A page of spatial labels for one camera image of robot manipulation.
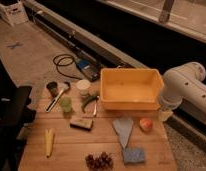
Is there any yellow plastic bin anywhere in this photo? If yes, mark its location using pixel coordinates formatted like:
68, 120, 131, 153
100, 68, 164, 110

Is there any blue sponge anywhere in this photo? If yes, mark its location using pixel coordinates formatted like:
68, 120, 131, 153
122, 148, 145, 164

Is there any dark metal cup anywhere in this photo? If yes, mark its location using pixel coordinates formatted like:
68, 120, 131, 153
46, 82, 58, 97

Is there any blue folded cloth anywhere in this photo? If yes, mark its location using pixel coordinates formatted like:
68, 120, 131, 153
113, 117, 133, 149

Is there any orange peach toy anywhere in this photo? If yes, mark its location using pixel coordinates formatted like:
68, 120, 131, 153
139, 118, 153, 132

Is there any white cardboard box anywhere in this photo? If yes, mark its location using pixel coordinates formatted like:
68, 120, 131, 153
0, 0, 28, 26

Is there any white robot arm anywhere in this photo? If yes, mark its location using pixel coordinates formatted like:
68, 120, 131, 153
157, 62, 206, 125

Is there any black coiled cable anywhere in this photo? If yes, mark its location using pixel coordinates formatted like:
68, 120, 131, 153
52, 53, 84, 81

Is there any yellow corn toy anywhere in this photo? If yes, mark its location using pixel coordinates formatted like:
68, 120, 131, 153
45, 129, 54, 158

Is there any purple grape bunch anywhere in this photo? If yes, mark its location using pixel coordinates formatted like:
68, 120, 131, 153
85, 152, 114, 171

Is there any white paper cup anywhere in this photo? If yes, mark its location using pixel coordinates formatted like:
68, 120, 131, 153
76, 79, 91, 96

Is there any black handled spatula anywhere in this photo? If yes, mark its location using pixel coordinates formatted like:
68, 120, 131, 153
46, 82, 70, 112

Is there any green plastic cup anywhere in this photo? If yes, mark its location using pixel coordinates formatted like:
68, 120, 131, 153
59, 97, 72, 113

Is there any black chair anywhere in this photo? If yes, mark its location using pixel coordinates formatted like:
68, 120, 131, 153
0, 85, 37, 171

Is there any metal spoon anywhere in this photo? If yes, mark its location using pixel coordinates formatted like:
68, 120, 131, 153
93, 96, 99, 117

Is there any blue black power device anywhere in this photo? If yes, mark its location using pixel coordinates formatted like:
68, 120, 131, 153
76, 59, 100, 82

